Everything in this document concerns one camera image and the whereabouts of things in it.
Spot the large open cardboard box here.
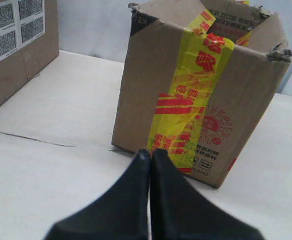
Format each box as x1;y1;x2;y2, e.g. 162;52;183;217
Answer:
0;0;59;106

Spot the taped small cardboard box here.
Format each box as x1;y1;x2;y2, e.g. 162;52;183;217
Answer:
112;0;292;189

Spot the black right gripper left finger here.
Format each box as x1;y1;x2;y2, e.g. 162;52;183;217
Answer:
45;149;150;240

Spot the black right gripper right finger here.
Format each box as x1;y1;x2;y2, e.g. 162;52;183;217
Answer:
150;149;263;240

